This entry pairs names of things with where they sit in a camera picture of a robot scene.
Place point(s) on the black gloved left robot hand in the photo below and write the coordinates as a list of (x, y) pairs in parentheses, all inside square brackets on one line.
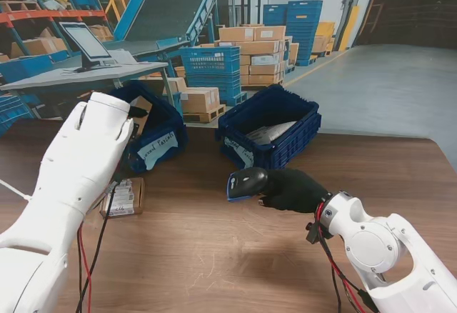
[(137, 111)]

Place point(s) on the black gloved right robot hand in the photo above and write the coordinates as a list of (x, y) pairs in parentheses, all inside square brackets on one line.
[(296, 191)]

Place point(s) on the black and blue barcode scanner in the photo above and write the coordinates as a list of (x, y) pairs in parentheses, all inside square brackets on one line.
[(246, 182)]

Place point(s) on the white padded mailer bag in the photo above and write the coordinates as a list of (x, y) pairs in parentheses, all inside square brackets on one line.
[(275, 130)]

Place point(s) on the brown cardboard parcel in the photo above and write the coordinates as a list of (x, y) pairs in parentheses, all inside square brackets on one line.
[(130, 195)]

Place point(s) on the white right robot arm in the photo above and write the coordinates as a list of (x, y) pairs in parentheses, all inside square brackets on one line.
[(385, 252)]

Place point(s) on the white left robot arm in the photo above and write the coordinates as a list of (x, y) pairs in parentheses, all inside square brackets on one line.
[(60, 198)]

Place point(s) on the blue bin boxed parcels label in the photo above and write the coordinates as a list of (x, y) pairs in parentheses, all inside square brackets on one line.
[(168, 123)]

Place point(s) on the handwritten boxed parcels paper label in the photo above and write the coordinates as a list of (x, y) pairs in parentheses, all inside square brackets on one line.
[(157, 146)]

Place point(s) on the blue ribbed plastic bin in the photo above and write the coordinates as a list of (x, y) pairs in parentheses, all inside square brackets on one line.
[(292, 148)]

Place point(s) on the crumpled handwritten paper label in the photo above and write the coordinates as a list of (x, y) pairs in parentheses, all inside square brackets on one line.
[(244, 154)]

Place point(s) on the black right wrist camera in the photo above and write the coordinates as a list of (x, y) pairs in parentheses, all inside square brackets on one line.
[(313, 232)]

